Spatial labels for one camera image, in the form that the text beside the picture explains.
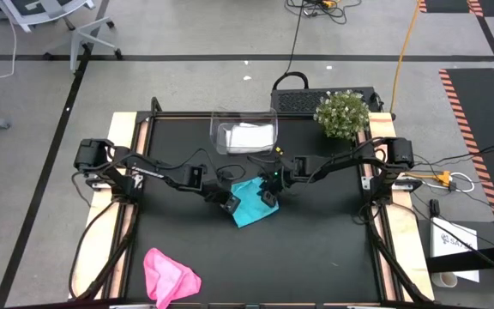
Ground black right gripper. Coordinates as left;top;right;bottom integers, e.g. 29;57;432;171
258;166;294;209

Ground yellow power adapter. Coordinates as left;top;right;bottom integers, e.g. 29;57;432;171
413;169;453;188

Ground small black device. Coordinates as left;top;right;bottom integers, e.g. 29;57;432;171
428;197;442;219

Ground green potted plant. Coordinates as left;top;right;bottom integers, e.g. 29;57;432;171
312;88;371;142

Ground white office chair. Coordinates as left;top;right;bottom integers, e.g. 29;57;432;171
0;0;124;73

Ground light wooden board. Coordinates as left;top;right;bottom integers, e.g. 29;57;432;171
366;112;436;301
69;112;139;300

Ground beige tape roll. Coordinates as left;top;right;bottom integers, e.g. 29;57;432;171
430;270;459;289

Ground yellow cable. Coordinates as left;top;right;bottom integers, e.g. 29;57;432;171
389;0;422;113

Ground black frame strut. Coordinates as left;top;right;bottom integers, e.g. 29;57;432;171
364;201;428;304
75;201;141;301

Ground pink microfiber towel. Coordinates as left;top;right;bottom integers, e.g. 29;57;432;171
142;247;203;309

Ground black perforated computer case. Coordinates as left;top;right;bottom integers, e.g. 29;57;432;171
270;87;381;118

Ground white printed box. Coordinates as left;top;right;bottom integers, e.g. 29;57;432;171
429;216;480;283

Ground teal microfiber towel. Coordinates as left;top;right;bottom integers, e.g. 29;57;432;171
230;176;280;229

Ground clear plastic bin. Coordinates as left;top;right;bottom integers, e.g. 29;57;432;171
209;108;279;156

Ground black flat bar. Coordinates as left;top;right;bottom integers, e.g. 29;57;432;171
425;243;494;275

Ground tangled black cable bundle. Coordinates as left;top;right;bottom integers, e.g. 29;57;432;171
284;0;363;26

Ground black mat orange stripes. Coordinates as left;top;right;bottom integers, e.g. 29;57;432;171
438;67;494;246
417;0;494;19

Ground white cable loop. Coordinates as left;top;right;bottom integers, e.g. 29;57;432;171
449;171;476;194

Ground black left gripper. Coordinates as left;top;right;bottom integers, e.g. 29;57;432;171
199;178;242;215

